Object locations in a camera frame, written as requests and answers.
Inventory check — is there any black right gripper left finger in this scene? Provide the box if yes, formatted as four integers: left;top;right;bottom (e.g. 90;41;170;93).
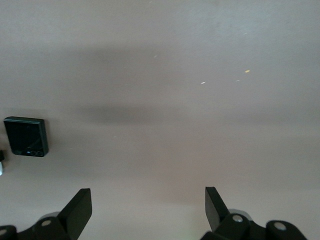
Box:
0;188;94;240

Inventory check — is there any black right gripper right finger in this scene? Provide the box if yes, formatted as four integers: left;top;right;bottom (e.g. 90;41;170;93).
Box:
201;186;307;240

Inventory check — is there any black flip phone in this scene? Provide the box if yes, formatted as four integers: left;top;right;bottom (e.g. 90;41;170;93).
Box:
3;116;50;159

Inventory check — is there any black and silver device edge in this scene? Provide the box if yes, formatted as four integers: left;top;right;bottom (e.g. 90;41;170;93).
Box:
0;149;7;176

